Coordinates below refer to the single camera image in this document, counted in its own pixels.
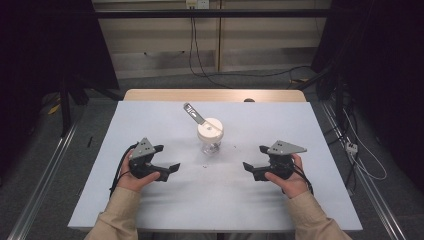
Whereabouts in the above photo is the black curtain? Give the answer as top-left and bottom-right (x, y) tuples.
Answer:
(311, 0), (424, 193)
(0, 0), (120, 174)

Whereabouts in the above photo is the black wall cable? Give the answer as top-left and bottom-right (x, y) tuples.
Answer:
(188, 16), (234, 90)

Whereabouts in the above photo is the white table board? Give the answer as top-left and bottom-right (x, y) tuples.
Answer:
(67, 100), (364, 233)

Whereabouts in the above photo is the black horizontal frame bar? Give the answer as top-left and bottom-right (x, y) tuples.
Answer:
(94, 8), (335, 20)

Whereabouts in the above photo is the wooden table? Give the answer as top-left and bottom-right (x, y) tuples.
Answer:
(123, 88), (307, 103)

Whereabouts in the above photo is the white wall outlet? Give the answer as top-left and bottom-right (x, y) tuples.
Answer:
(185, 0), (211, 10)

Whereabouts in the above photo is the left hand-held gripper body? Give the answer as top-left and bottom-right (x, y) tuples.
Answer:
(128, 137), (171, 183)

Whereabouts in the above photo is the person's left hand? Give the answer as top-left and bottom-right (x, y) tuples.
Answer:
(116, 149), (162, 194)

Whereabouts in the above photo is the person's right hand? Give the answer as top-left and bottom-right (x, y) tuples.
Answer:
(264, 152), (310, 200)

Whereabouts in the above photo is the white cable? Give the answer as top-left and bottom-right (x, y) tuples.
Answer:
(342, 107), (389, 182)

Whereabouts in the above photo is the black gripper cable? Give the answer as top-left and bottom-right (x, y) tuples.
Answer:
(108, 142), (140, 198)
(281, 162), (315, 197)

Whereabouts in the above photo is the glass jar with white lid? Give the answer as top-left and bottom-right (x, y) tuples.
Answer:
(182, 101), (225, 156)

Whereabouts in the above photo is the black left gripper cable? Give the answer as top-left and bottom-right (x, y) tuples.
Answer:
(108, 142), (140, 198)

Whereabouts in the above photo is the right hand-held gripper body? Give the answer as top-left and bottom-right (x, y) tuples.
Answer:
(252, 139), (308, 183)

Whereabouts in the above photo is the aluminium floor rail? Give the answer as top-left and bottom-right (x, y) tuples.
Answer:
(6, 122), (80, 240)
(319, 101), (408, 240)

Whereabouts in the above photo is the black floor cable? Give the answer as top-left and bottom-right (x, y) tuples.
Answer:
(199, 65), (315, 80)

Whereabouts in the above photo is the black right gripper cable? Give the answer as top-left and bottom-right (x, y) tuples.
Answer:
(281, 162), (315, 197)

